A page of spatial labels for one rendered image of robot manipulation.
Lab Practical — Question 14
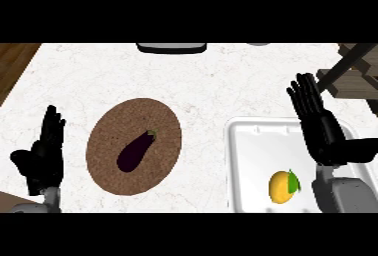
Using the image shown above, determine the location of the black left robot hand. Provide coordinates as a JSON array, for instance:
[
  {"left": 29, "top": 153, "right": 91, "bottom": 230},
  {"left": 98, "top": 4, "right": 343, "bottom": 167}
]
[{"left": 9, "top": 105, "right": 68, "bottom": 197}]

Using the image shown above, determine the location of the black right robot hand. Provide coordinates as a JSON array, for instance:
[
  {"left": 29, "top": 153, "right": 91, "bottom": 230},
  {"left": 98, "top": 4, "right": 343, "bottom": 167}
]
[{"left": 286, "top": 72, "right": 378, "bottom": 167}]

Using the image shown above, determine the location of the white tray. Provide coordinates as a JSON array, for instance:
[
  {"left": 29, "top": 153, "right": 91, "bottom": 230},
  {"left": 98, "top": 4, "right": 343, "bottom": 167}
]
[{"left": 225, "top": 116, "right": 378, "bottom": 214}]

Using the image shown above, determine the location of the yellow lemon with green leaf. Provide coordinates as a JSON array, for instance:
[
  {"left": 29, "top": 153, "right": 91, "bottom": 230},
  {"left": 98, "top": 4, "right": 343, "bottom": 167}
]
[{"left": 268, "top": 169, "right": 303, "bottom": 205}]

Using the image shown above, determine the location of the brown oval placemat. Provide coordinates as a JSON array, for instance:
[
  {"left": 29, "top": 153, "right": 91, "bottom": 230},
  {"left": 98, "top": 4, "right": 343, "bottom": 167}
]
[{"left": 85, "top": 97, "right": 184, "bottom": 197}]

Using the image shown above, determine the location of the dark purple eggplant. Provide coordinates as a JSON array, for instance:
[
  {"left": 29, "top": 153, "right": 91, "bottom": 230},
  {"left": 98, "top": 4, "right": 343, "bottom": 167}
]
[{"left": 116, "top": 129, "right": 160, "bottom": 173}]

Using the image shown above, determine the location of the black and grey appliance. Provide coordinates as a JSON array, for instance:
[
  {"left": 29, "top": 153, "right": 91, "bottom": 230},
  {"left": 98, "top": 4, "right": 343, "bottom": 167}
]
[{"left": 136, "top": 43, "right": 209, "bottom": 55}]

